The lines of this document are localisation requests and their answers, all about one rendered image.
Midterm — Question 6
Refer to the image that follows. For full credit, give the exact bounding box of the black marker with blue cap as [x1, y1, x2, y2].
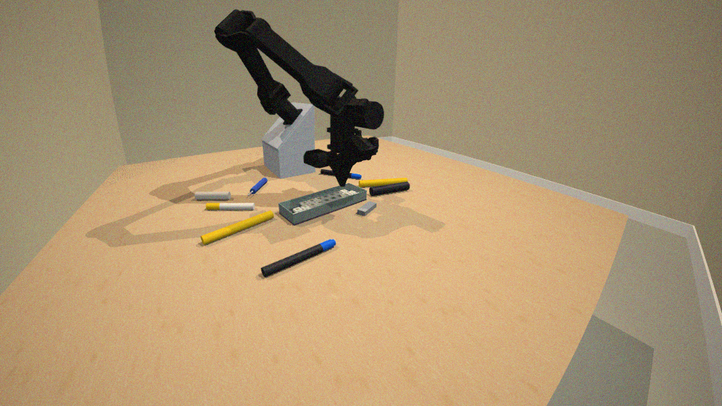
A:
[261, 239, 336, 277]
[320, 169, 362, 179]

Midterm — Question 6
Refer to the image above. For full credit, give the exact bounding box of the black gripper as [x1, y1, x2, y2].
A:
[303, 124, 358, 187]

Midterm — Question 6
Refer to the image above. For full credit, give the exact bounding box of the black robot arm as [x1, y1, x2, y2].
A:
[214, 9, 384, 162]

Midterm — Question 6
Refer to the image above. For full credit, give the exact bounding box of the black cylinder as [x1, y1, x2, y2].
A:
[369, 182, 409, 196]

